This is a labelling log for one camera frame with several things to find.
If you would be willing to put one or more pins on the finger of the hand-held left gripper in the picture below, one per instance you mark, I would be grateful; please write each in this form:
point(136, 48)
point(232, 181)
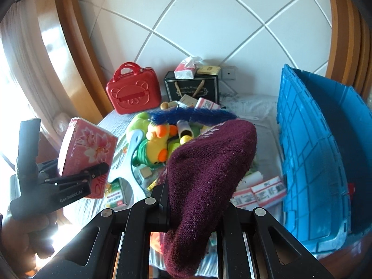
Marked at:
point(48, 164)
point(93, 172)

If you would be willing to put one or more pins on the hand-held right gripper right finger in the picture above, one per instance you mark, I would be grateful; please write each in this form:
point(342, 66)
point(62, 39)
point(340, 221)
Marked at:
point(241, 238)

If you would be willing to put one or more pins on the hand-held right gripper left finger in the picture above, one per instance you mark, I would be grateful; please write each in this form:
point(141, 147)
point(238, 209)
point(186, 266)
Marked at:
point(159, 209)

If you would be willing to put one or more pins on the pink floral tissue box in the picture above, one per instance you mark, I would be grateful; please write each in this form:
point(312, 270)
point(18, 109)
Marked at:
point(87, 148)

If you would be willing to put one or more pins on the maroon knit hat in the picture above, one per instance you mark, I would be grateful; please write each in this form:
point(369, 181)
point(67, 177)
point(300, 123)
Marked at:
point(203, 180)

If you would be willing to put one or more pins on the blue plastic storage crate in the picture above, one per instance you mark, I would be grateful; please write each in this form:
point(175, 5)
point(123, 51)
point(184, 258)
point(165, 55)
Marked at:
point(314, 151)

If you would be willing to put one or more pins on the person's left hand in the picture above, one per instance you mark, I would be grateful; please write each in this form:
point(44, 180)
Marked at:
point(32, 232)

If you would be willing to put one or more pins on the pile of small boxes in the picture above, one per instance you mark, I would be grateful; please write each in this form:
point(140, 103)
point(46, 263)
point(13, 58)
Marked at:
point(267, 190)

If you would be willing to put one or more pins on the green plush toy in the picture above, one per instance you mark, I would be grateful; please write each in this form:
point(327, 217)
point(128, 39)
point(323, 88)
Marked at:
point(138, 123)

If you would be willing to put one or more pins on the yellow duck plush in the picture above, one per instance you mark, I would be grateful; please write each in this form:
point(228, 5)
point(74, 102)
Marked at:
point(158, 139)

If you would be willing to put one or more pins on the grey cylindrical tube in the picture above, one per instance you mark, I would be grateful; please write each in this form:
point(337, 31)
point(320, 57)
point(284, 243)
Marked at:
point(184, 130)

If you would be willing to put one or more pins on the red toy suitcase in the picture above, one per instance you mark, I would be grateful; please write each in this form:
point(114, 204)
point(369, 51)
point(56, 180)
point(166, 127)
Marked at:
point(132, 91)

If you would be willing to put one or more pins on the sheer white curtain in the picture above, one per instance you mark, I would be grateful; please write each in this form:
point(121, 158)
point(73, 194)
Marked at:
point(17, 78)

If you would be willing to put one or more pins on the blue fuzzy stick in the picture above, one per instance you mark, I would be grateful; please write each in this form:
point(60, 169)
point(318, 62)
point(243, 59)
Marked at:
point(189, 114)

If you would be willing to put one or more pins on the wooden massager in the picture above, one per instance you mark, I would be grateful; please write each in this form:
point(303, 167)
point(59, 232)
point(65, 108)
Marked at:
point(168, 105)

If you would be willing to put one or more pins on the black gift bag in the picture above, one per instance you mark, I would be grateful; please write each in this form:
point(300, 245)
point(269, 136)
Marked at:
point(191, 90)

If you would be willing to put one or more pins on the red and white tissue pack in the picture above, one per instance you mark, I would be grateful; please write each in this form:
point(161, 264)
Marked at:
point(186, 68)

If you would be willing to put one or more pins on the flat gold box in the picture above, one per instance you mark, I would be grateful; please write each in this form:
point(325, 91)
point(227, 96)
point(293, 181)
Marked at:
point(208, 70)

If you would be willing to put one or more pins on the wooden wall frame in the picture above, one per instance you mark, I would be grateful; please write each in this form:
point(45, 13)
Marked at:
point(72, 49)
point(345, 35)

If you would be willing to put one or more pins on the wall socket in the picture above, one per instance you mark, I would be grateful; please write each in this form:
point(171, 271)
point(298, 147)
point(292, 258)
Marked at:
point(228, 73)

